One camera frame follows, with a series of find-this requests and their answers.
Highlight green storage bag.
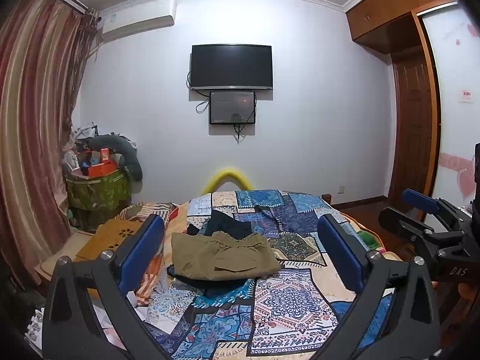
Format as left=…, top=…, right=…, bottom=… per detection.
left=65, top=170, right=131, bottom=211

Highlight small black wall screen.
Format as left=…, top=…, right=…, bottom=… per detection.
left=209, top=90, right=256, bottom=125

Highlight striped red curtain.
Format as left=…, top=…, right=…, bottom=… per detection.
left=1, top=0, right=98, bottom=286

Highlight yellow headboard cushion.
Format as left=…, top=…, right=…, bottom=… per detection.
left=202, top=167, right=254, bottom=194

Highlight white air conditioner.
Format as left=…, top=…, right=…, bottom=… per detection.
left=101, top=0, right=176, bottom=43

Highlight grey plush toy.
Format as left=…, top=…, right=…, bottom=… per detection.
left=75, top=134, right=143, bottom=182

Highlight white wardrobe sliding door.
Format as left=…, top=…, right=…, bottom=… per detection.
left=421, top=3, right=480, bottom=207

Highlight wooden lap desk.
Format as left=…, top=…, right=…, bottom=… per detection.
left=74, top=219, right=142, bottom=262

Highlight wooden overhead cabinet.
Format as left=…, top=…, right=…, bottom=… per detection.
left=346, top=0, right=452, bottom=55

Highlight wall mounted black television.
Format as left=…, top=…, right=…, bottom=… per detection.
left=190, top=44, right=273, bottom=90

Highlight wooden door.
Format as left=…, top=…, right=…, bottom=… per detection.
left=388, top=47, right=432, bottom=212

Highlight dark navy garment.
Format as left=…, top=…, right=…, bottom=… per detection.
left=167, top=211, right=252, bottom=298

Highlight khaki pants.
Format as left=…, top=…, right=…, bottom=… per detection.
left=171, top=232, right=281, bottom=281

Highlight blue patchwork bedspread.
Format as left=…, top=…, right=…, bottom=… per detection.
left=140, top=189, right=384, bottom=359

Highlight orange box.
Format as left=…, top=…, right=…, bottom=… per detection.
left=80, top=148, right=117, bottom=178

